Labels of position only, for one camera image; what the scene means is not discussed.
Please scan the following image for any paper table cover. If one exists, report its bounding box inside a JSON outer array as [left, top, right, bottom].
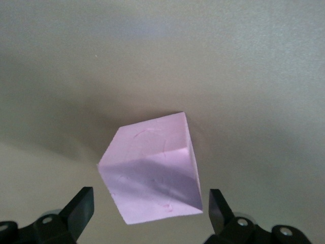
[[0, 0, 325, 244]]

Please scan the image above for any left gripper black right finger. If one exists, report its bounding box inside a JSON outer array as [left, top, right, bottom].
[[203, 188, 312, 244]]

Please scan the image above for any pink foam cube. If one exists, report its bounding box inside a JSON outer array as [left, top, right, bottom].
[[96, 111, 204, 225]]

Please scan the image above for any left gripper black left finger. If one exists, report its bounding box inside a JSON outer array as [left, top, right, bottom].
[[0, 187, 95, 244]]

